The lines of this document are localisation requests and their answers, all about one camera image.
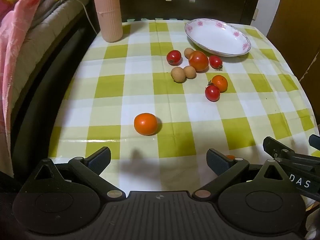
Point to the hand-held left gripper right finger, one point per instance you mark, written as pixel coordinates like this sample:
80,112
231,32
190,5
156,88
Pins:
217,162

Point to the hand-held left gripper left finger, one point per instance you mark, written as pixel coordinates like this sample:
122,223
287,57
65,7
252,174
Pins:
101,160

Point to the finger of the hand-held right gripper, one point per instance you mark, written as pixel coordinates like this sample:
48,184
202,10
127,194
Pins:
272,145
315,142

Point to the small mandarin orange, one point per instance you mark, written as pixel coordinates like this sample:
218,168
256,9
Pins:
230,157
221,82
145,123

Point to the red cherry tomato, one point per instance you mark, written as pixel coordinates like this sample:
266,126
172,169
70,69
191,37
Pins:
215,62
212,93
174,57

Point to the brown longan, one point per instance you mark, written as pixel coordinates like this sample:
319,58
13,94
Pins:
187,52
177,74
190,72

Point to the large red tomato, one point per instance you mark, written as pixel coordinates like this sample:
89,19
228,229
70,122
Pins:
198,60

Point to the white floral dish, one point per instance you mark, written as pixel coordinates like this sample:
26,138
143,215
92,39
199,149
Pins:
215,36

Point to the brown wooden cabinet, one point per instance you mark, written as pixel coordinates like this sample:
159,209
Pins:
300,30

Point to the grey quilt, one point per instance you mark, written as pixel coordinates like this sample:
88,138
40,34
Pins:
50,20

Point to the pink ribbed bottle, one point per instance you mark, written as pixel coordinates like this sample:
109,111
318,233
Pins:
107,10

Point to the dark wooden nightstand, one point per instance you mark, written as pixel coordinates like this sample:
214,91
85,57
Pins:
212,5

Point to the pink floral blanket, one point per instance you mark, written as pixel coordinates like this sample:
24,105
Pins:
15,30

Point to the dark bed frame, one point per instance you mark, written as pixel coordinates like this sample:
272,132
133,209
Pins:
50,80

